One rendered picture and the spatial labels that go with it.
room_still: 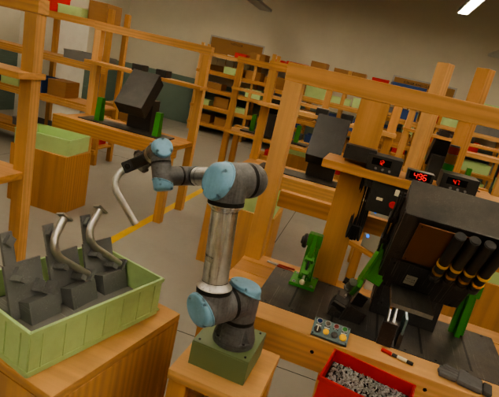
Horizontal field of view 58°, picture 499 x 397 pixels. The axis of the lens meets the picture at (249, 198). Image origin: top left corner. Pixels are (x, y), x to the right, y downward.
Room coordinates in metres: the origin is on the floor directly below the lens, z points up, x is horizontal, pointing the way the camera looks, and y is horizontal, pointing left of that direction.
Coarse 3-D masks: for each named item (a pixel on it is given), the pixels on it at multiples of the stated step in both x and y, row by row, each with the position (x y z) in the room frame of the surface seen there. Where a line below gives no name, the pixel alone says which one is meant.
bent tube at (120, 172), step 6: (120, 168) 1.85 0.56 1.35; (114, 174) 1.83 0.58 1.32; (120, 174) 1.83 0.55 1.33; (114, 180) 1.81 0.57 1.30; (114, 186) 1.80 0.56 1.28; (114, 192) 1.80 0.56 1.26; (120, 192) 1.81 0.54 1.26; (120, 198) 1.79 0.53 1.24; (120, 204) 1.79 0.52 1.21; (126, 204) 1.80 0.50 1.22; (126, 210) 1.79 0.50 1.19; (132, 216) 1.79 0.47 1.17; (132, 222) 1.79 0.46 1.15; (138, 222) 1.80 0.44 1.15
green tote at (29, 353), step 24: (0, 288) 1.50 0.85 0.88; (144, 288) 1.62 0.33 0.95; (0, 312) 1.25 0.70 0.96; (96, 312) 1.41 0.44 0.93; (120, 312) 1.52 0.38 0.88; (144, 312) 1.65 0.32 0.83; (0, 336) 1.25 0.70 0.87; (24, 336) 1.20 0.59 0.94; (48, 336) 1.24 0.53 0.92; (72, 336) 1.33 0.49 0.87; (96, 336) 1.43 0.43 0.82; (24, 360) 1.19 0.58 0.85; (48, 360) 1.25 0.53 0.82
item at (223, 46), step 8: (216, 40) 12.50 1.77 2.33; (224, 40) 12.46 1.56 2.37; (232, 40) 12.42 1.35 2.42; (216, 48) 12.49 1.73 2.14; (224, 48) 12.45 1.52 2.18; (232, 48) 12.40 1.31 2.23; (240, 48) 12.36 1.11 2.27; (248, 48) 12.32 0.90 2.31; (256, 48) 12.28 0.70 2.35; (232, 56) 12.39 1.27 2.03; (216, 64) 12.47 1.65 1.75; (224, 64) 12.43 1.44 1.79; (232, 64) 12.39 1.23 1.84; (392, 80) 11.56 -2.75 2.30; (400, 80) 11.52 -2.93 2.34; (408, 80) 11.48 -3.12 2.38; (416, 80) 11.45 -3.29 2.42; (448, 88) 11.30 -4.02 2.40; (456, 88) 11.26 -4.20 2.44; (448, 96) 11.28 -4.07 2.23; (416, 112) 11.40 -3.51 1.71
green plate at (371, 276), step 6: (378, 252) 1.85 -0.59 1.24; (372, 258) 1.88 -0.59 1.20; (378, 258) 1.82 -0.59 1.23; (372, 264) 1.82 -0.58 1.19; (378, 264) 1.83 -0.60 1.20; (366, 270) 1.84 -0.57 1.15; (372, 270) 1.83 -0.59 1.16; (378, 270) 1.82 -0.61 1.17; (360, 276) 1.87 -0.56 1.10; (366, 276) 1.83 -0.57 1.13; (372, 276) 1.83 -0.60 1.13; (378, 276) 1.82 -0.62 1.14; (372, 282) 1.83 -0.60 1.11; (378, 282) 1.82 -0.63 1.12
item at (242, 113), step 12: (264, 60) 11.58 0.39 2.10; (216, 72) 11.71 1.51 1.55; (228, 72) 11.74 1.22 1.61; (252, 72) 11.65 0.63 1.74; (216, 84) 11.82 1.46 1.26; (252, 84) 11.56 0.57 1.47; (264, 84) 11.45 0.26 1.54; (192, 96) 11.86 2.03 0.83; (216, 96) 11.85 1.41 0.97; (228, 96) 11.62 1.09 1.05; (240, 96) 11.61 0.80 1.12; (252, 96) 11.58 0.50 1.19; (192, 108) 11.85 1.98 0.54; (204, 108) 11.74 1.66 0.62; (216, 108) 11.72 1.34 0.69; (240, 108) 12.05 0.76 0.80; (252, 108) 11.97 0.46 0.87; (204, 120) 11.85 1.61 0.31; (216, 120) 11.78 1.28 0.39
